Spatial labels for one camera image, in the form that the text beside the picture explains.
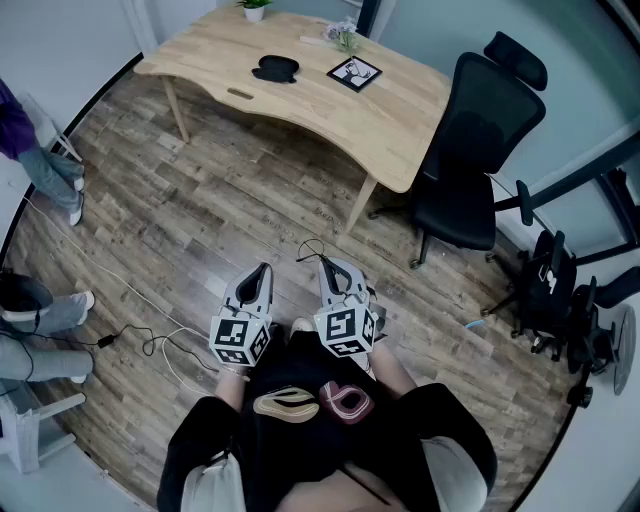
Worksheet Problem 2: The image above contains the white cable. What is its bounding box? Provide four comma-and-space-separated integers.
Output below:
21, 194, 221, 397

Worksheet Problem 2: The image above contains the person's black printed shirt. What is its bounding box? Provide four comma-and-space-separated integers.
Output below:
156, 328, 499, 512

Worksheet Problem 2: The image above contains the person's right forearm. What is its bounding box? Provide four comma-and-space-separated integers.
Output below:
367, 339, 419, 401

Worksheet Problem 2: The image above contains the wooden desk leg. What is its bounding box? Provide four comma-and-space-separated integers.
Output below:
344, 174, 380, 235
160, 74, 192, 144

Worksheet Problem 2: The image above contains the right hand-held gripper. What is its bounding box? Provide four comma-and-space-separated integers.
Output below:
313, 256, 387, 359

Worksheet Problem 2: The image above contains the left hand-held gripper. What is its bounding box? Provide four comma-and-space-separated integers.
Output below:
208, 262, 275, 369

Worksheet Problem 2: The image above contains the black glasses case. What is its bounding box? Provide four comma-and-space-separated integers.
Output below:
251, 53, 301, 85

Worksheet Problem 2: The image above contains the purple flower bouquet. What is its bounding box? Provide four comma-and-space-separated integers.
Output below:
322, 16, 360, 55

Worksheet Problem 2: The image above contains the green plant in white pot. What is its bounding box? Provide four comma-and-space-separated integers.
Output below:
235, 0, 274, 24

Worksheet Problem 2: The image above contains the thin black wire loop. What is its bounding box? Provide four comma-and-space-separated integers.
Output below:
297, 238, 328, 265

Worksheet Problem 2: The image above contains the black head-mounted camera rig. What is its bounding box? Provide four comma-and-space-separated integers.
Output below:
0, 272, 54, 321

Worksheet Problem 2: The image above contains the black armrest chair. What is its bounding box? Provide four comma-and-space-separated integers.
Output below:
566, 267, 640, 409

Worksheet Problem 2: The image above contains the black mesh office chair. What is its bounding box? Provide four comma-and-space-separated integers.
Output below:
368, 30, 549, 271

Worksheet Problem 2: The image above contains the black chair with white mark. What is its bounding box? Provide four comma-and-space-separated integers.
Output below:
481, 229, 579, 361

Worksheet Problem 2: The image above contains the black cable with adapter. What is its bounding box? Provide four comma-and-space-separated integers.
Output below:
0, 322, 176, 359

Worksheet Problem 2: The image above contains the person's left forearm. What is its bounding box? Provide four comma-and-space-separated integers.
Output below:
215, 363, 251, 414

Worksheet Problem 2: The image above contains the grey white chair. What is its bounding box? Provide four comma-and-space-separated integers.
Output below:
0, 384, 87, 474

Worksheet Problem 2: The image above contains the black framed deer picture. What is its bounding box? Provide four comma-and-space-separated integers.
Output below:
326, 54, 384, 94

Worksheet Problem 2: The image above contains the grey round disc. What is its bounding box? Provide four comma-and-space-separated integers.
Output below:
611, 303, 638, 397

